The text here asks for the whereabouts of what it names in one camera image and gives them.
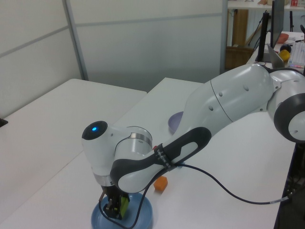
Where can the black monitor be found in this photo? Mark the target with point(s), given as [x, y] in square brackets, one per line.
[277, 21]

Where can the purple plate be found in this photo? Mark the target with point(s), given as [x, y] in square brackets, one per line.
[174, 121]

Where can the white storage box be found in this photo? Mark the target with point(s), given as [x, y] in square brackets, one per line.
[299, 53]

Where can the black monitor stand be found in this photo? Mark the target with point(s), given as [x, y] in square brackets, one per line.
[262, 43]

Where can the orange block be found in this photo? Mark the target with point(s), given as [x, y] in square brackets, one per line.
[160, 184]

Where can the silver laptop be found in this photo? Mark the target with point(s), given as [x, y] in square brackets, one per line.
[276, 58]

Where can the green block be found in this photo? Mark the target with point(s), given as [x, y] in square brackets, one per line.
[124, 205]

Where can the blue plate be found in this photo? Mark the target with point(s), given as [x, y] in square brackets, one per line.
[145, 210]

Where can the dark ball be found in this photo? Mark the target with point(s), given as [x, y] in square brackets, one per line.
[286, 47]

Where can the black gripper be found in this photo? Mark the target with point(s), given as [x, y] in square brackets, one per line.
[113, 192]

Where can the wooden board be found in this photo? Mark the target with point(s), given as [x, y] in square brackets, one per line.
[240, 27]

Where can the black camera pole stand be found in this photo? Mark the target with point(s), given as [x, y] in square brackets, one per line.
[3, 122]

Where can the orange bowl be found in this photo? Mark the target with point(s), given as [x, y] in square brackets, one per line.
[283, 38]

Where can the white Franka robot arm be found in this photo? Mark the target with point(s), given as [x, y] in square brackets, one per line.
[226, 100]

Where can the yellow ball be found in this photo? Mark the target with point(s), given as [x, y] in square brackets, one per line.
[285, 55]

